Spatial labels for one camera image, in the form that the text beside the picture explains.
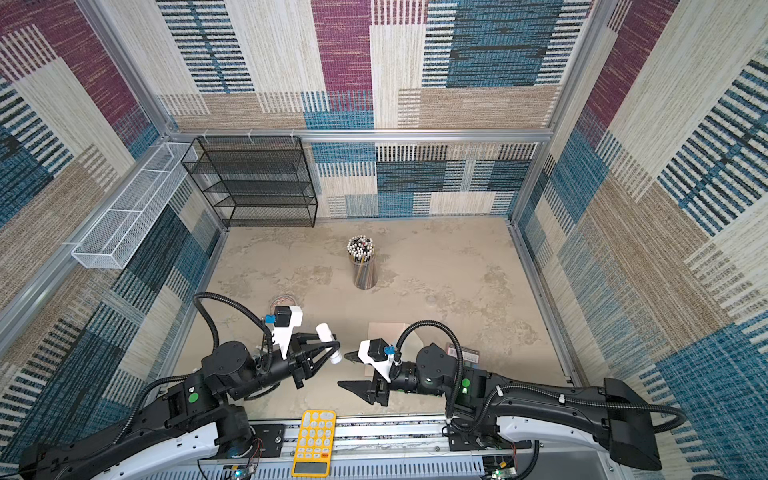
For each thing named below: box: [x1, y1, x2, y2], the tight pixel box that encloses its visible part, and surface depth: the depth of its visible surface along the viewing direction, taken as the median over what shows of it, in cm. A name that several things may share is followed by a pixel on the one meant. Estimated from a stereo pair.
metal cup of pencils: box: [346, 235, 377, 290], surface depth 91 cm
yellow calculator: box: [292, 410, 336, 478], surface depth 74 cm
